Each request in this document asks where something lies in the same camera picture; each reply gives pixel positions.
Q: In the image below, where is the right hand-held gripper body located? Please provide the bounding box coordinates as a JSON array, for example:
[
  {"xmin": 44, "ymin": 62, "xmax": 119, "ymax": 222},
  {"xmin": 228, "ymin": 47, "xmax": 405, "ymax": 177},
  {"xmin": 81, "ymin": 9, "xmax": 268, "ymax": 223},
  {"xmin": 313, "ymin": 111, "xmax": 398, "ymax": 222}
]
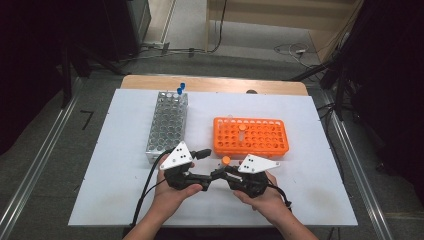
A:
[{"xmin": 227, "ymin": 153, "xmax": 281, "ymax": 199}]

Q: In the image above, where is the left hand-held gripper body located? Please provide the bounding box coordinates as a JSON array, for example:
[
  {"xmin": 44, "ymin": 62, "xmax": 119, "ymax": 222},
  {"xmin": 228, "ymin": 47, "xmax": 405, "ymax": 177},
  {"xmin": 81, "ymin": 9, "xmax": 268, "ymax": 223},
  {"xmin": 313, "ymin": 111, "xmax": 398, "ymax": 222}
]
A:
[{"xmin": 159, "ymin": 140, "xmax": 208, "ymax": 192}]

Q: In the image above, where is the orange plastic tube rack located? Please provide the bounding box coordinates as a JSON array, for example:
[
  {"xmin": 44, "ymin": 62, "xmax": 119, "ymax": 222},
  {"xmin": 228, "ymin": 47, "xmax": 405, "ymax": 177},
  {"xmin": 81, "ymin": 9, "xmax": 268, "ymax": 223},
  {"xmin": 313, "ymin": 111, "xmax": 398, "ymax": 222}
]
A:
[{"xmin": 212, "ymin": 116, "xmax": 290, "ymax": 159}]

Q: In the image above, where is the silver metal tube rack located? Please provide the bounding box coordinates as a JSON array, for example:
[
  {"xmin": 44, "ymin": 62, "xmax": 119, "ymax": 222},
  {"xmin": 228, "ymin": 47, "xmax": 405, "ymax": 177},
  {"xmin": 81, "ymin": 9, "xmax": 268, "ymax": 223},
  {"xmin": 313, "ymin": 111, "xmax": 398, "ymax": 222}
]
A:
[{"xmin": 145, "ymin": 90, "xmax": 189, "ymax": 166}]

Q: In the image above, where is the person's right hand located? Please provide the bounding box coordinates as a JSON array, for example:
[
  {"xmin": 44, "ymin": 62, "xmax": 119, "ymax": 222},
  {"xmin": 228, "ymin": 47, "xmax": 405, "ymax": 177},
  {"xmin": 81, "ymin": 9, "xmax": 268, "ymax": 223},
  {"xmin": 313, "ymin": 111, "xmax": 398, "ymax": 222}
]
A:
[{"xmin": 232, "ymin": 170, "xmax": 292, "ymax": 222}]

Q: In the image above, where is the person's left hand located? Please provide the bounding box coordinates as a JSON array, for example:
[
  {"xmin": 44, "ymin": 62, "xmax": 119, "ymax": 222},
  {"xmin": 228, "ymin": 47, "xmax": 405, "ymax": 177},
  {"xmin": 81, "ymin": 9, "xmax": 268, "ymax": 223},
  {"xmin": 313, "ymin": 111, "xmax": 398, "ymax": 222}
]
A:
[{"xmin": 152, "ymin": 153, "xmax": 204, "ymax": 216}]

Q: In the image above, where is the person's dark clothing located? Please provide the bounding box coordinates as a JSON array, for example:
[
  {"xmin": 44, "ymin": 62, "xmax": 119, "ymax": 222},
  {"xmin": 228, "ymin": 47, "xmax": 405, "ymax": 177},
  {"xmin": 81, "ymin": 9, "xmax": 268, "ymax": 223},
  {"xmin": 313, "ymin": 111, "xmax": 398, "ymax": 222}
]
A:
[{"xmin": 156, "ymin": 227, "xmax": 290, "ymax": 240}]

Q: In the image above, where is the white board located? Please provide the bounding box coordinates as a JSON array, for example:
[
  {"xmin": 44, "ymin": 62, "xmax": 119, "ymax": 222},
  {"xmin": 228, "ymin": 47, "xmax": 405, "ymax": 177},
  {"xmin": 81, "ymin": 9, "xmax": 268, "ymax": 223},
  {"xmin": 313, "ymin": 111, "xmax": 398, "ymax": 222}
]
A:
[{"xmin": 68, "ymin": 88, "xmax": 359, "ymax": 228}]

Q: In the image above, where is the black metal stand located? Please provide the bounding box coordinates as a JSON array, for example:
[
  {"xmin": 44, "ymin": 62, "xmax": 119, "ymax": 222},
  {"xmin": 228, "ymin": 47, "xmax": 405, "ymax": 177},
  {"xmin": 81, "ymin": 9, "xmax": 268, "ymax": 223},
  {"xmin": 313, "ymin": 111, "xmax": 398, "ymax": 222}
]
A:
[
  {"xmin": 59, "ymin": 42, "xmax": 128, "ymax": 110},
  {"xmin": 286, "ymin": 59, "xmax": 348, "ymax": 122}
]

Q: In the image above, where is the dark cabinet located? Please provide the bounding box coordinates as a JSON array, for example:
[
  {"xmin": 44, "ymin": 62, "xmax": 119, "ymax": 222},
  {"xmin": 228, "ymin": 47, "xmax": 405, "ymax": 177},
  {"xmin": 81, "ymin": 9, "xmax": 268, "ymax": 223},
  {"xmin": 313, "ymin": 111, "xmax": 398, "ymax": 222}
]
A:
[{"xmin": 99, "ymin": 0, "xmax": 153, "ymax": 63}]

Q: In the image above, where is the wooden cabinet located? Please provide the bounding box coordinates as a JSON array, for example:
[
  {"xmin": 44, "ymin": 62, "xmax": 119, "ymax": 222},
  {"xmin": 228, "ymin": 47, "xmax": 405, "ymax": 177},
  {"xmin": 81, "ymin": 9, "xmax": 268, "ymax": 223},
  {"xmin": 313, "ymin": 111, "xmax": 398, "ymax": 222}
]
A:
[{"xmin": 205, "ymin": 0, "xmax": 365, "ymax": 64}]

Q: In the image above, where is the black curtain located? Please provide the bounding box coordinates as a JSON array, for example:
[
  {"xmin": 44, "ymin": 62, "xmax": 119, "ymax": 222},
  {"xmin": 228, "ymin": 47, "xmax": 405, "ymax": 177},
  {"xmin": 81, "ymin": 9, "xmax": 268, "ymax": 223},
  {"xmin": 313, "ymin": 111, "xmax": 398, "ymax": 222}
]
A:
[
  {"xmin": 0, "ymin": 0, "xmax": 69, "ymax": 156},
  {"xmin": 344, "ymin": 0, "xmax": 424, "ymax": 203}
]

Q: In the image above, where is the right hand-held gripper black cable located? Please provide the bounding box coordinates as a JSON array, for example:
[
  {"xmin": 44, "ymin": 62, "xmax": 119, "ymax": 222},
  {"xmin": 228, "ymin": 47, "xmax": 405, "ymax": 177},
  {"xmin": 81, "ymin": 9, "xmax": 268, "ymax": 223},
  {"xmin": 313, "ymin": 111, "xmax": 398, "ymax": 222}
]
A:
[{"xmin": 266, "ymin": 183, "xmax": 294, "ymax": 213}]

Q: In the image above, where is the hand-held gripper black cable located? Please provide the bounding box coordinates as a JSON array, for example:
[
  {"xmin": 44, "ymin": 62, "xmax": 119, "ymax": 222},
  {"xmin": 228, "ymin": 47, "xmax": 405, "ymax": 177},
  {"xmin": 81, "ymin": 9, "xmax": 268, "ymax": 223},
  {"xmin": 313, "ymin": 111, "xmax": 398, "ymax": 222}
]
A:
[
  {"xmin": 131, "ymin": 149, "xmax": 174, "ymax": 228},
  {"xmin": 266, "ymin": 183, "xmax": 294, "ymax": 213}
]

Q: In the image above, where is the left hand-held gripper black cable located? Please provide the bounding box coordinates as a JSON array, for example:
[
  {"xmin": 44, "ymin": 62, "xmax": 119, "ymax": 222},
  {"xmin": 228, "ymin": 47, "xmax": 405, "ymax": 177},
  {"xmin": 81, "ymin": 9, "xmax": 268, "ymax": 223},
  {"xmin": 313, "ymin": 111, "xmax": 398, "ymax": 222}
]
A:
[{"xmin": 131, "ymin": 149, "xmax": 174, "ymax": 228}]

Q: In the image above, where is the grey floor cable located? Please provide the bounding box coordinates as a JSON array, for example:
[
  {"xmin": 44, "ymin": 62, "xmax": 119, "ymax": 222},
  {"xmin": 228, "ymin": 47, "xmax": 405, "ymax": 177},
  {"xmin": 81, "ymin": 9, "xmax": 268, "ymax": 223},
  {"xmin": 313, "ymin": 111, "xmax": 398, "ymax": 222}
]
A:
[{"xmin": 119, "ymin": 45, "xmax": 208, "ymax": 64}]

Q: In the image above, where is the metal floor rail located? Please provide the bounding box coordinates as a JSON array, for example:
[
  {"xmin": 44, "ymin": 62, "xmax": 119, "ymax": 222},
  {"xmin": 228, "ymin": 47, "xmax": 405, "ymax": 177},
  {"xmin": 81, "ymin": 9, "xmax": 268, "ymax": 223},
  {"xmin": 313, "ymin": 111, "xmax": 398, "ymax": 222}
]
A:
[
  {"xmin": 319, "ymin": 93, "xmax": 395, "ymax": 240},
  {"xmin": 0, "ymin": 78, "xmax": 84, "ymax": 240}
]

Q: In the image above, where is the white floor cable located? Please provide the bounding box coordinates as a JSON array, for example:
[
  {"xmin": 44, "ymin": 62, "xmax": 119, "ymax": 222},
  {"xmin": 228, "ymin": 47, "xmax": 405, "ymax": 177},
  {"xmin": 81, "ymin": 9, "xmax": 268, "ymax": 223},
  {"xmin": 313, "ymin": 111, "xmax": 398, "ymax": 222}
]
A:
[{"xmin": 273, "ymin": 42, "xmax": 322, "ymax": 70}]

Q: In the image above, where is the black hanging cable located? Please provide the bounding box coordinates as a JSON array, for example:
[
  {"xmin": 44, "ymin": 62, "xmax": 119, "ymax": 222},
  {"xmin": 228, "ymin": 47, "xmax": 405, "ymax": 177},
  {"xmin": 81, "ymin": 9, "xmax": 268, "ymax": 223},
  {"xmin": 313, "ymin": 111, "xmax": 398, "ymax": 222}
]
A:
[{"xmin": 208, "ymin": 0, "xmax": 229, "ymax": 54}]

